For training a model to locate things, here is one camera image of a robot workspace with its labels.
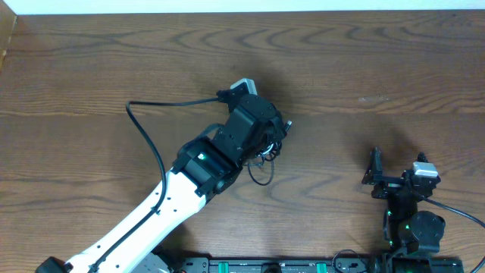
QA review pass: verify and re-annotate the black cable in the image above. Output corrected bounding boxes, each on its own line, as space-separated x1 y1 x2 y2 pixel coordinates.
244 120 293 187

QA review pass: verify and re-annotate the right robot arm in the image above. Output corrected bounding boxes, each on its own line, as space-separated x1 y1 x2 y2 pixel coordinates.
361 148 446 272

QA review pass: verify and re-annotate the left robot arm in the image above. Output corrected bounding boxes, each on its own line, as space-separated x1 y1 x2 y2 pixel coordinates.
37 95 292 272

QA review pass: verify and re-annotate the right camera cable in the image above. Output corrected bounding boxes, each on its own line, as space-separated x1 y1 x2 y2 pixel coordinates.
411 181 485 273

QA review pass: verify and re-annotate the camera cable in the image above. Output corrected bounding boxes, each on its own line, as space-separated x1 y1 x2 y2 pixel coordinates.
87 96 230 273
411 181 485 273

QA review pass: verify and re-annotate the left camera cable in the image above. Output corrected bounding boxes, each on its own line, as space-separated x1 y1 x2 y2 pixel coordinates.
87 96 230 273

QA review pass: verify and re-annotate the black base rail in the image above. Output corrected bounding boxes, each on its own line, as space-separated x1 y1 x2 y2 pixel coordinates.
175 256 465 273

